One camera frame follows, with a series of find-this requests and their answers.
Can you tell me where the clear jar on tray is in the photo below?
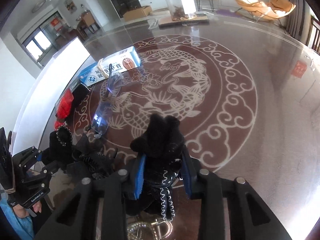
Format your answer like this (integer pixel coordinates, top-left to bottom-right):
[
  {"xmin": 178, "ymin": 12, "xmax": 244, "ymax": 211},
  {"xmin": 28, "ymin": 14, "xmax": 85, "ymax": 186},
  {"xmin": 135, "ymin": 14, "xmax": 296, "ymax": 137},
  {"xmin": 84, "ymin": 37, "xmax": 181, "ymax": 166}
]
[{"xmin": 158, "ymin": 0, "xmax": 209, "ymax": 28}]

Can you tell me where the brown cardboard carton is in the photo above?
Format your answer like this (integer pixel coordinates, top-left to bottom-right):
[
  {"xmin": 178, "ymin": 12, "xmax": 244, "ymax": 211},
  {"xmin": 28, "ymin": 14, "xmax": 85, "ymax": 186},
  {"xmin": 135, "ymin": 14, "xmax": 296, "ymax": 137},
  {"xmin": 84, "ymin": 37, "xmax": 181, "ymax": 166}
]
[{"xmin": 123, "ymin": 5, "xmax": 152, "ymax": 22}]

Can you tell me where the black rectangular box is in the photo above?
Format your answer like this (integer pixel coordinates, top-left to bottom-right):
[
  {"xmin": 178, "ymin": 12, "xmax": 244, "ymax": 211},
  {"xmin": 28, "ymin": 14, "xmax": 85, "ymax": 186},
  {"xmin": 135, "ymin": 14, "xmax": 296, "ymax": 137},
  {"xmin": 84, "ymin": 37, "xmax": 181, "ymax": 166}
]
[{"xmin": 53, "ymin": 81, "xmax": 90, "ymax": 111}]

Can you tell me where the orange lounge chair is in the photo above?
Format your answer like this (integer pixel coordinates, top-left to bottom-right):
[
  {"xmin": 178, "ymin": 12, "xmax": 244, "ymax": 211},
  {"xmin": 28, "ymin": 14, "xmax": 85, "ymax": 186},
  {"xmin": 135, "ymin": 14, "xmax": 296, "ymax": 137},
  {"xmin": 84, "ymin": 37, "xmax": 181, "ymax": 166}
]
[{"xmin": 235, "ymin": 0, "xmax": 296, "ymax": 20}]

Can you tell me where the person left hand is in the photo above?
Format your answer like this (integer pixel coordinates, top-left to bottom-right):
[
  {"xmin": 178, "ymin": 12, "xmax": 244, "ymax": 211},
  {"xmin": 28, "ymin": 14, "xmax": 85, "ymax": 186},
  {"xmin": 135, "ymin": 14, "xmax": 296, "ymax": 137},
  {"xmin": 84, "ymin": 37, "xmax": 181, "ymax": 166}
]
[{"xmin": 12, "ymin": 200, "xmax": 43, "ymax": 218}]

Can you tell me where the blue white ointment box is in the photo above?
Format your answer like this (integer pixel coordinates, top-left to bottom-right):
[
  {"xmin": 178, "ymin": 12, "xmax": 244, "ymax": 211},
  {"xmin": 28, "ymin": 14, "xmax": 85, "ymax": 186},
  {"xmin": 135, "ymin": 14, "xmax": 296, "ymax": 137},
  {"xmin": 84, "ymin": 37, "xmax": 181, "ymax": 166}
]
[{"xmin": 78, "ymin": 46, "xmax": 141, "ymax": 87}]

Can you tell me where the black fuzzy hair clip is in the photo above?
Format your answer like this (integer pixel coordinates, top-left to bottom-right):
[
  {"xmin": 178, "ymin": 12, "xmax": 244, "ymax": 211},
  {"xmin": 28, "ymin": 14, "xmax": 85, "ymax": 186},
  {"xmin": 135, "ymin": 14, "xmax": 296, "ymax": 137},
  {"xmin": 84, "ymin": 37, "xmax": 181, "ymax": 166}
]
[{"xmin": 126, "ymin": 114, "xmax": 185, "ymax": 221}]

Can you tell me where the red foil packet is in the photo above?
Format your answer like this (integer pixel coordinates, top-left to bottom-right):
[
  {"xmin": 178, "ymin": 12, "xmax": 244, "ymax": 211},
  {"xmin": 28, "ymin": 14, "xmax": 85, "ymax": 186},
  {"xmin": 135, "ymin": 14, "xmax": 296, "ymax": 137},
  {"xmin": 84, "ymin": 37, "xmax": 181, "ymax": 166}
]
[{"xmin": 54, "ymin": 88, "xmax": 74, "ymax": 130}]

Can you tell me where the white cardboard box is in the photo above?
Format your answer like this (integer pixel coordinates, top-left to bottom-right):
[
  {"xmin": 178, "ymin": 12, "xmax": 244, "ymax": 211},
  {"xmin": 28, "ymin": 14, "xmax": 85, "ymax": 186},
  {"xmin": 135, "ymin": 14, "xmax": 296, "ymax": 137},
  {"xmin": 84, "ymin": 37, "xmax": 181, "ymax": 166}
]
[{"xmin": 11, "ymin": 38, "xmax": 90, "ymax": 155}]

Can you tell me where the gold pearl hair claw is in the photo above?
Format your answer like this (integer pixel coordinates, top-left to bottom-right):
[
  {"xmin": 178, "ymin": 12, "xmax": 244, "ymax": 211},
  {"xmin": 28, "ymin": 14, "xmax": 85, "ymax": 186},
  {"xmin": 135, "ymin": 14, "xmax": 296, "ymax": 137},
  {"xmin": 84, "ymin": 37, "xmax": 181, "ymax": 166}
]
[{"xmin": 127, "ymin": 218, "xmax": 173, "ymax": 239}]

